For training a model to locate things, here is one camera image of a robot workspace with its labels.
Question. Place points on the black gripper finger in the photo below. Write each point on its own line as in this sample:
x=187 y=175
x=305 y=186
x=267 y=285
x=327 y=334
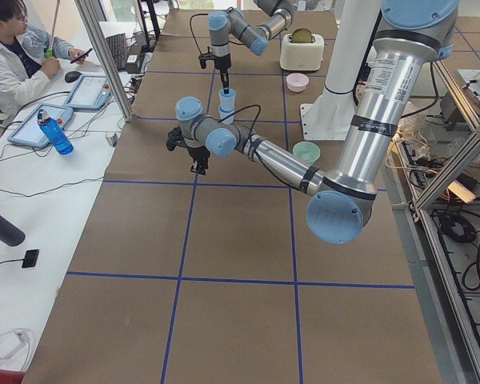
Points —
x=199 y=166
x=224 y=76

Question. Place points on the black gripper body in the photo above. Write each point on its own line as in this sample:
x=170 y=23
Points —
x=222 y=65
x=195 y=154

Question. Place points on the light blue cup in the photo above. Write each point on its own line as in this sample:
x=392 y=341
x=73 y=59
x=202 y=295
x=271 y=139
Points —
x=227 y=99
x=226 y=116

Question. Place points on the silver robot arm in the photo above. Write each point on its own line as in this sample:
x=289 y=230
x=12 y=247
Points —
x=224 y=23
x=380 y=49

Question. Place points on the pink plastic bowl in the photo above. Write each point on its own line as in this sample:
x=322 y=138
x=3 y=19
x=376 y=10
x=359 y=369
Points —
x=297 y=82

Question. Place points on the cream toaster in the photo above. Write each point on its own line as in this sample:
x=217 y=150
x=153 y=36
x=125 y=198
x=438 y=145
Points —
x=302 y=56

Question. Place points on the toast slice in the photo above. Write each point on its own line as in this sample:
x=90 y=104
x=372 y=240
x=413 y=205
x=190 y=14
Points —
x=302 y=36

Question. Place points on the black keyboard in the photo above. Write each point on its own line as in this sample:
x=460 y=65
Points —
x=117 y=47

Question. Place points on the green plastic bowl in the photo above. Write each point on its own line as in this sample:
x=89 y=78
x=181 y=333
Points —
x=307 y=152

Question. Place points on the far teach pendant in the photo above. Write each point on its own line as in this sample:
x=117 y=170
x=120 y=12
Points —
x=90 y=92

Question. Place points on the teach pendant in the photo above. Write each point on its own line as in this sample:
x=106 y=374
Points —
x=29 y=133
x=90 y=92

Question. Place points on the blue water bottle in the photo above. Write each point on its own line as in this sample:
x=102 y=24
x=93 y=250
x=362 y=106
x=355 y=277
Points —
x=54 y=133

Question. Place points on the black computer mouse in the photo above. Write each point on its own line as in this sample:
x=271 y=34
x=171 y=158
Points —
x=72 y=76

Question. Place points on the near teach pendant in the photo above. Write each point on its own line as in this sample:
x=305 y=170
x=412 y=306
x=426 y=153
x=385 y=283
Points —
x=29 y=133

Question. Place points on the small black square device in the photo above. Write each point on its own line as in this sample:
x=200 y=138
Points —
x=30 y=259

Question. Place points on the person in white jacket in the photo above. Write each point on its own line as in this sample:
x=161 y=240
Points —
x=29 y=57

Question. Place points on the dark grey thermos bottle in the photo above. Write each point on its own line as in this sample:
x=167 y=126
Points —
x=9 y=233

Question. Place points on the aluminium frame post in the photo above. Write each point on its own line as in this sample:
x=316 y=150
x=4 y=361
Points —
x=90 y=20

